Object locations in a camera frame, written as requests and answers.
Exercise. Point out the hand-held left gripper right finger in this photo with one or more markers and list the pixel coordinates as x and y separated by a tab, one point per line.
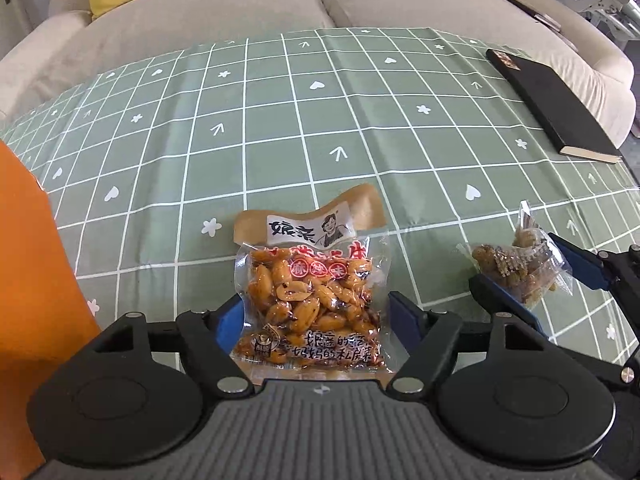
402	317

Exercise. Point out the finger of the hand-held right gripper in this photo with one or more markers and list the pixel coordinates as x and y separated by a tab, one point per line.
575	345
575	260

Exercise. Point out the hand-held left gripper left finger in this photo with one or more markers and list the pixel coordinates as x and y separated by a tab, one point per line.
227	322

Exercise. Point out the clear packet of brown snacks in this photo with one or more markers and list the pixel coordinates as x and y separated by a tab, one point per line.
505	265

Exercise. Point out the orange peanut packet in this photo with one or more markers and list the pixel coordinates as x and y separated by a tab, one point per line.
310	300

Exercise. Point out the orange paper bag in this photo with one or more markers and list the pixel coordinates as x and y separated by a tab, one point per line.
35	285

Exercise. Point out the black notebook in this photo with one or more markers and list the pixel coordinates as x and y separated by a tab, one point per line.
550	105

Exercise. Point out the green checked tablecloth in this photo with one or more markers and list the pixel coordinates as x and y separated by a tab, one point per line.
300	125

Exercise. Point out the flat black device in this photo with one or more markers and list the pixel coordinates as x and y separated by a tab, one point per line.
520	6

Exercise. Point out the beige sofa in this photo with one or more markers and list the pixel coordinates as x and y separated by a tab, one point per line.
200	15

